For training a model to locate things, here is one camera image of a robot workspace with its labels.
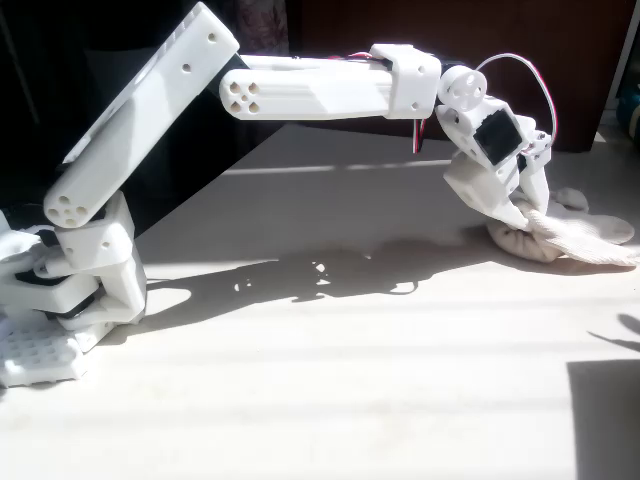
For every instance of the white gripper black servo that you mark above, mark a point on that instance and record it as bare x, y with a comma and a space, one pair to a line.
538, 186

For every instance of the beige cloth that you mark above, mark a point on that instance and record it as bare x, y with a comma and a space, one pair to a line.
575, 240

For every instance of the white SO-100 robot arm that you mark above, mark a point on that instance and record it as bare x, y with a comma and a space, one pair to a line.
150, 110

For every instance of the teal round object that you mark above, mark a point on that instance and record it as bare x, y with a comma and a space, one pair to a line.
629, 112

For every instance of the dark brown wooden cabinet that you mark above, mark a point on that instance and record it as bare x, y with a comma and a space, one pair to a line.
575, 40

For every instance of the floral patterned curtain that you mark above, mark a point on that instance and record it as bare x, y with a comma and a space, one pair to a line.
265, 25

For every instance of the white door frame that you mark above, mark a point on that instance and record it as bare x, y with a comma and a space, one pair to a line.
625, 45

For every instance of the white perforated base plate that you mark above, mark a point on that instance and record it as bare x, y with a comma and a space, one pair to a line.
35, 355

